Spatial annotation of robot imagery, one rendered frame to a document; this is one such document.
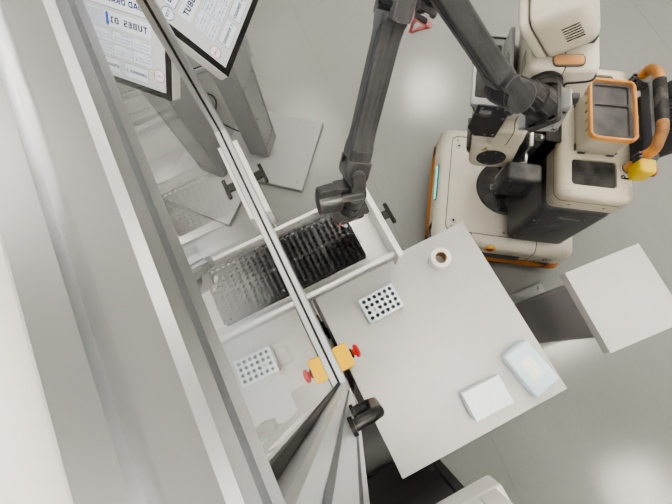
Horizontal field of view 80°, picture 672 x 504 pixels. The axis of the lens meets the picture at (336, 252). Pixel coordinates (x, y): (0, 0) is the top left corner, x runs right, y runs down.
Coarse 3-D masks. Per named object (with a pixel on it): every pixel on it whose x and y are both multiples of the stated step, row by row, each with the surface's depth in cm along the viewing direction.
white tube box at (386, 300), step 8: (384, 288) 131; (392, 288) 131; (368, 296) 131; (376, 296) 131; (384, 296) 130; (392, 296) 130; (360, 304) 130; (368, 304) 130; (376, 304) 130; (384, 304) 133; (392, 304) 130; (400, 304) 130; (368, 312) 133; (376, 312) 129; (384, 312) 131; (392, 312) 132; (368, 320) 130; (376, 320) 128
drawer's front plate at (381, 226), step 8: (368, 192) 126; (368, 200) 126; (368, 208) 130; (376, 208) 125; (376, 216) 124; (376, 224) 129; (384, 224) 123; (384, 232) 124; (384, 240) 129; (392, 240) 122; (392, 248) 124; (400, 248) 121; (400, 256) 121
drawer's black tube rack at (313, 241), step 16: (320, 224) 131; (288, 240) 130; (304, 240) 126; (320, 240) 126; (336, 240) 126; (288, 256) 125; (304, 256) 125; (320, 256) 124; (336, 256) 128; (352, 256) 124; (304, 272) 127; (320, 272) 123; (336, 272) 126; (304, 288) 126
